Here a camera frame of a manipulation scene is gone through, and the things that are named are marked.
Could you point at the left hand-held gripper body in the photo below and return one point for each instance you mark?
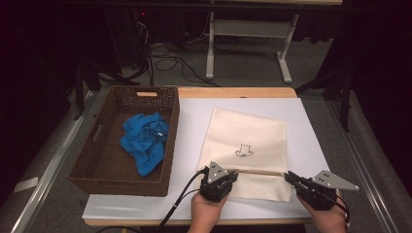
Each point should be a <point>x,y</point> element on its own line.
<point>213,187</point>

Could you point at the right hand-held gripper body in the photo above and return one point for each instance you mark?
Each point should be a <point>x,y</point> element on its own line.
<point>319,194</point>

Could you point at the cream mesh laundry bag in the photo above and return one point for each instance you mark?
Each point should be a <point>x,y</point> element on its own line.
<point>249,136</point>

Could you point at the blue cloth garment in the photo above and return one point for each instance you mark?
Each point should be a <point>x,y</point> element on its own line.
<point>145,139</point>

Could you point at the brown wicker basket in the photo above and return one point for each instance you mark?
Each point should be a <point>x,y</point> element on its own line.
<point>107,161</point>

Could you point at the person's left hand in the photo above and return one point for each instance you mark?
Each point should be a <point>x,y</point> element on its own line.
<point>205,215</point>

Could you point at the person's right hand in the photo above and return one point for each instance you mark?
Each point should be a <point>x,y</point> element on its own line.
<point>328,221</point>

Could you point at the black tripod stand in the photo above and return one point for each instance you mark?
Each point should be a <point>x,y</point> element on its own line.
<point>84,77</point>
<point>346,97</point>

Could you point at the white floor tape piece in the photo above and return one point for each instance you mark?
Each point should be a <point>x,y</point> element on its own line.
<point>26,184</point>

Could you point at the metal floor rail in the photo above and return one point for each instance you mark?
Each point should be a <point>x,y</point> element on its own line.
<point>366,161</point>
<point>48,161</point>

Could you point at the white metal desk frame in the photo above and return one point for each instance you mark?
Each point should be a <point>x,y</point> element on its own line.
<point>249,28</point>

